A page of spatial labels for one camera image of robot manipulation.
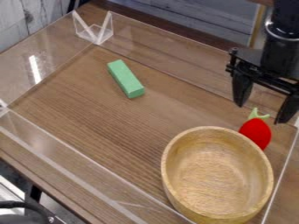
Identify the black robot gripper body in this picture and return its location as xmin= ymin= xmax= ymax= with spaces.
xmin=225 ymin=48 xmax=299 ymax=95

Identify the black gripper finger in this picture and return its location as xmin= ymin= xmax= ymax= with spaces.
xmin=274 ymin=94 xmax=299 ymax=123
xmin=232 ymin=72 xmax=253 ymax=107

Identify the red toy strawberry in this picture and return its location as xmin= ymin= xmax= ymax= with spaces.
xmin=237 ymin=108 xmax=272 ymax=151

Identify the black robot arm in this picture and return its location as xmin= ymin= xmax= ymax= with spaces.
xmin=225 ymin=0 xmax=299 ymax=123

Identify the round wooden bowl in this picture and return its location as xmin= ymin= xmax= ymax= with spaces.
xmin=160 ymin=126 xmax=274 ymax=224

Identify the green rectangular block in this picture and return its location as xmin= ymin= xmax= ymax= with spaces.
xmin=106 ymin=59 xmax=145 ymax=99

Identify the gold metal chair frame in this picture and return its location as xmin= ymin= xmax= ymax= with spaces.
xmin=248 ymin=4 xmax=272 ymax=49

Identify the clear acrylic tray enclosure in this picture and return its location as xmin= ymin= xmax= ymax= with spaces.
xmin=0 ymin=10 xmax=299 ymax=224

